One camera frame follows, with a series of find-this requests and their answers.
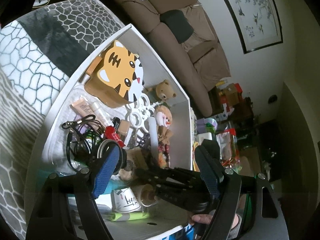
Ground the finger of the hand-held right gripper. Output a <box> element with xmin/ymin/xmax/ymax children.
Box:
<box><xmin>149</xmin><ymin>184</ymin><xmax>213</xmax><ymax>212</ymax></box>
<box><xmin>134</xmin><ymin>167</ymin><xmax>205</xmax><ymax>188</ymax></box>

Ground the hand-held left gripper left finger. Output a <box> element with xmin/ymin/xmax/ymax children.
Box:
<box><xmin>25</xmin><ymin>144</ymin><xmax>123</xmax><ymax>240</ymax></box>

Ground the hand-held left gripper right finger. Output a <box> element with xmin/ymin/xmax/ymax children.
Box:
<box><xmin>194</xmin><ymin>145</ymin><xmax>292</xmax><ymax>240</ymax></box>

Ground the round metal lid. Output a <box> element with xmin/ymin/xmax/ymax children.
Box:
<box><xmin>96</xmin><ymin>140</ymin><xmax>126</xmax><ymax>168</ymax></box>

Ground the white storage box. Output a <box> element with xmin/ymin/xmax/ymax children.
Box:
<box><xmin>24</xmin><ymin>24</ymin><xmax>195</xmax><ymax>239</ymax></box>

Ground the person's right hand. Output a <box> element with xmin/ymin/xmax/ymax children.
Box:
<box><xmin>191</xmin><ymin>213</ymin><xmax>213</xmax><ymax>227</ymax></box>

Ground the teal tube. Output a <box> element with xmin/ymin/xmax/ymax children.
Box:
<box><xmin>37</xmin><ymin>169</ymin><xmax>132</xmax><ymax>198</ymax></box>

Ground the white paper cup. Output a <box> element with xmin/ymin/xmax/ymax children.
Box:
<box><xmin>111</xmin><ymin>185</ymin><xmax>159</xmax><ymax>213</ymax></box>

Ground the red clear packet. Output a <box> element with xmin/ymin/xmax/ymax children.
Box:
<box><xmin>216</xmin><ymin>129</ymin><xmax>237</xmax><ymax>161</ymax></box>

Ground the white plastic box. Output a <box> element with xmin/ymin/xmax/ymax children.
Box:
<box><xmin>195</xmin><ymin>133</ymin><xmax>213</xmax><ymax>146</ymax></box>

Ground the red toy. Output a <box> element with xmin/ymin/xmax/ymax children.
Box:
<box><xmin>104</xmin><ymin>126</ymin><xmax>126</xmax><ymax>149</ymax></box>

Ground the beige square bottle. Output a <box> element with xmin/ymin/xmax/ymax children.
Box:
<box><xmin>117</xmin><ymin>120</ymin><xmax>131</xmax><ymax>142</ymax></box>

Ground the green marker pen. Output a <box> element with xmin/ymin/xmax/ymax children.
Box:
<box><xmin>111</xmin><ymin>211</ymin><xmax>152</xmax><ymax>222</ymax></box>

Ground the purple lidded container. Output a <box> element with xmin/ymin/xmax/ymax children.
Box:
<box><xmin>197</xmin><ymin>119</ymin><xmax>217</xmax><ymax>133</ymax></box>

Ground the clear plastic tray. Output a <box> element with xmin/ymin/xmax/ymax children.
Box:
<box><xmin>41</xmin><ymin>85</ymin><xmax>141</xmax><ymax>176</ymax></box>

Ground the snowman doll with plaid dress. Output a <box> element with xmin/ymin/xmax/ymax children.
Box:
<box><xmin>153</xmin><ymin>105</ymin><xmax>175</xmax><ymax>168</ymax></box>

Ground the pale cosmetic tube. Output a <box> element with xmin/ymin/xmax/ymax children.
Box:
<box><xmin>87</xmin><ymin>102</ymin><xmax>113</xmax><ymax>127</ymax></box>

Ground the dark wooden cabinet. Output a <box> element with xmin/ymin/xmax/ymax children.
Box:
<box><xmin>239</xmin><ymin>97</ymin><xmax>283</xmax><ymax>181</ymax></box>

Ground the beige cosmetic tube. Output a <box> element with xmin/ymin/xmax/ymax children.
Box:
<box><xmin>70</xmin><ymin>97</ymin><xmax>93</xmax><ymax>117</ymax></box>

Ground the stack of gift boxes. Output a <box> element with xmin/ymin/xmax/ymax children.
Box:
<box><xmin>216</xmin><ymin>81</ymin><xmax>245</xmax><ymax>111</ymax></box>

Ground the small brown teddy bear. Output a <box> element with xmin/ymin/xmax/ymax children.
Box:
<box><xmin>144</xmin><ymin>79</ymin><xmax>177</xmax><ymax>103</ymax></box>

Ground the orange tiger-shaped box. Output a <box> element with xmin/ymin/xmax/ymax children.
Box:
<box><xmin>84</xmin><ymin>40</ymin><xmax>146</xmax><ymax>108</ymax></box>

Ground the brown sofa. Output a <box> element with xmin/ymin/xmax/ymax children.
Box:
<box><xmin>102</xmin><ymin>0</ymin><xmax>232</xmax><ymax>118</ymax></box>

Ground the grey patterned blanket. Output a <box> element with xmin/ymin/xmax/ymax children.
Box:
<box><xmin>0</xmin><ymin>0</ymin><xmax>126</xmax><ymax>231</ymax></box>

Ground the black cushion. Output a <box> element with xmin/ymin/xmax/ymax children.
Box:
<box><xmin>160</xmin><ymin>9</ymin><xmax>194</xmax><ymax>43</ymax></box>

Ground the black cable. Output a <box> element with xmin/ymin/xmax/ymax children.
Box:
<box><xmin>61</xmin><ymin>115</ymin><xmax>106</xmax><ymax>173</ymax></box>

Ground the white plastic ring holder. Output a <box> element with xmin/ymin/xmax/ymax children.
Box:
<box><xmin>124</xmin><ymin>94</ymin><xmax>157</xmax><ymax>128</ymax></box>

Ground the framed wall painting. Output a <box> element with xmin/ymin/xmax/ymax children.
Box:
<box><xmin>212</xmin><ymin>0</ymin><xmax>284</xmax><ymax>55</ymax></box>

